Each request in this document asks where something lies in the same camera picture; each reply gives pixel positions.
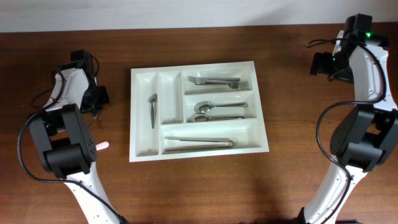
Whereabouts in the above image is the pink plastic knife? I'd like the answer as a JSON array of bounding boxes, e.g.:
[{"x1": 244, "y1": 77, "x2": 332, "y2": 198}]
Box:
[{"x1": 96, "y1": 141, "x2": 110, "y2": 151}]

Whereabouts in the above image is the steel fork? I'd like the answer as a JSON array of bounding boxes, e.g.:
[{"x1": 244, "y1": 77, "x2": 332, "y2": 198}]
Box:
[
  {"x1": 205, "y1": 80, "x2": 249, "y2": 89},
  {"x1": 187, "y1": 76, "x2": 241, "y2": 85}
]

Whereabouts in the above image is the steel tablespoon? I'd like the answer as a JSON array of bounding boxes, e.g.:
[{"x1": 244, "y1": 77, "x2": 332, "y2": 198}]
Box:
[
  {"x1": 194, "y1": 101, "x2": 248, "y2": 113},
  {"x1": 188, "y1": 113, "x2": 245, "y2": 123}
]

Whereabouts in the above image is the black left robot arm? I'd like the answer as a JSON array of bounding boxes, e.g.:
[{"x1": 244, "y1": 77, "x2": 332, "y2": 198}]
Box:
[{"x1": 24, "y1": 50, "x2": 127, "y2": 223}]

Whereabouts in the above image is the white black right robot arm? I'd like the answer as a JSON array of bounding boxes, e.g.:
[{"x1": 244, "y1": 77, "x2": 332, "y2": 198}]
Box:
[{"x1": 293, "y1": 14, "x2": 397, "y2": 223}]

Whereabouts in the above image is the white plastic cutlery tray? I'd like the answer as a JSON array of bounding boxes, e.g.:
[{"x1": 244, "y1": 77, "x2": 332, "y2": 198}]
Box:
[{"x1": 129, "y1": 61, "x2": 269, "y2": 162}]

